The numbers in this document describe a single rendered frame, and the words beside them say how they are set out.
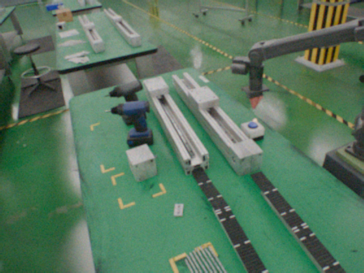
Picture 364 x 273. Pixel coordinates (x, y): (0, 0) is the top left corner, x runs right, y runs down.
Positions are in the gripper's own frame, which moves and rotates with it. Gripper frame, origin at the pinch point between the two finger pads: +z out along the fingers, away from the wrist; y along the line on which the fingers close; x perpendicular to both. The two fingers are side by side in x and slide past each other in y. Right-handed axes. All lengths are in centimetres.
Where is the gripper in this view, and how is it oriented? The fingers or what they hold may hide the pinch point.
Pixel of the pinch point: (253, 106)
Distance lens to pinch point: 122.8
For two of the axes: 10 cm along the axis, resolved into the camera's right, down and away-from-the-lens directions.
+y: -9.5, 2.4, -2.1
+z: 0.8, 8.1, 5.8
